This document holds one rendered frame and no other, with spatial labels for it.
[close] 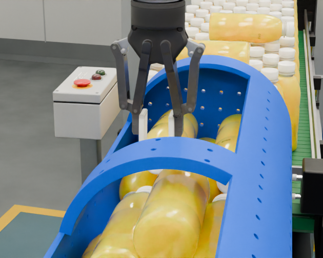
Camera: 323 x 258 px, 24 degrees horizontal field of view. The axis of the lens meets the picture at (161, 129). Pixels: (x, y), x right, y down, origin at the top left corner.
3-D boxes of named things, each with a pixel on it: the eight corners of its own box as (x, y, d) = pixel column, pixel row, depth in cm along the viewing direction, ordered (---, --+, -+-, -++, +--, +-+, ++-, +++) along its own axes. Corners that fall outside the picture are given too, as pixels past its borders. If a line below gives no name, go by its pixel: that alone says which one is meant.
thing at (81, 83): (71, 88, 155) (71, 82, 154) (76, 83, 158) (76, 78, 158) (88, 88, 154) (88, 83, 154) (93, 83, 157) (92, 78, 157)
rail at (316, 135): (316, 180, 147) (318, 167, 146) (303, 16, 295) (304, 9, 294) (320, 181, 147) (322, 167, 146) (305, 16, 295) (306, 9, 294)
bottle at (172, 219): (176, 281, 82) (196, 208, 100) (209, 234, 80) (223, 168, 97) (121, 248, 82) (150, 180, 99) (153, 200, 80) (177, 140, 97)
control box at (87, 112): (54, 137, 156) (52, 90, 152) (79, 107, 174) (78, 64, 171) (101, 140, 154) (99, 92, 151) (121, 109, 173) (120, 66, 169)
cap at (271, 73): (281, 79, 165) (282, 71, 164) (268, 82, 163) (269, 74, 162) (269, 75, 168) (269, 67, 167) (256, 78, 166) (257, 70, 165)
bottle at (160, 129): (206, 127, 128) (192, 157, 110) (180, 155, 130) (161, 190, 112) (176, 99, 128) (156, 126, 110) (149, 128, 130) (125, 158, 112)
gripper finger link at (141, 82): (153, 43, 102) (143, 40, 103) (137, 117, 107) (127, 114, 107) (157, 36, 106) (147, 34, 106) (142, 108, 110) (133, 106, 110)
